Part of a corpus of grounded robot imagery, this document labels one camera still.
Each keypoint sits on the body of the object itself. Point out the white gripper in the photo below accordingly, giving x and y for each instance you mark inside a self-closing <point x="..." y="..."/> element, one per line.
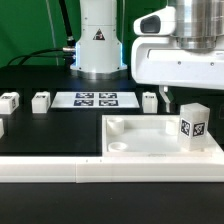
<point x="180" y="45"/>

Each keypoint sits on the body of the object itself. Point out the white square tabletop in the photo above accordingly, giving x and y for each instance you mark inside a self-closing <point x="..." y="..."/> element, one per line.
<point x="148" y="136"/>

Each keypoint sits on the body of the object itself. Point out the white L-shaped fence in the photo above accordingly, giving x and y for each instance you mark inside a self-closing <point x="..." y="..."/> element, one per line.
<point x="207" y="166"/>

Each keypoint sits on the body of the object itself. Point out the white marker plate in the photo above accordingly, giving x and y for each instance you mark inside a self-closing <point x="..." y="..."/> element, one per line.
<point x="95" y="100"/>

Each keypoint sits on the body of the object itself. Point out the white block left edge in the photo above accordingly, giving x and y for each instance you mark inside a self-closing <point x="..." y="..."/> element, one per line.
<point x="1" y="128"/>

